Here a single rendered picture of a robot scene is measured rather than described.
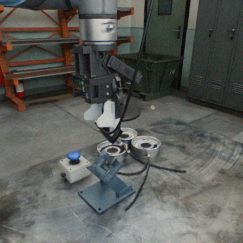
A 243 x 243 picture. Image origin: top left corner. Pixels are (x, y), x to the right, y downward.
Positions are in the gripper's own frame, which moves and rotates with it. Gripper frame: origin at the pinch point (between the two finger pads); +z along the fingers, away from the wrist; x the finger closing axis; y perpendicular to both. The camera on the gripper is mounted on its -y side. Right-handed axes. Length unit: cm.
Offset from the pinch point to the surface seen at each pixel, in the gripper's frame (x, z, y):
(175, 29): -240, -10, -347
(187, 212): 19.1, 19.6, -9.5
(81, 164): -10.7, 15.2, 2.7
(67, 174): -11.6, 17.1, 7.0
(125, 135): -19.6, 17.7, -23.4
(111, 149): -14.8, 17.5, -12.3
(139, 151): -6.2, 16.8, -17.9
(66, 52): -354, 29, -181
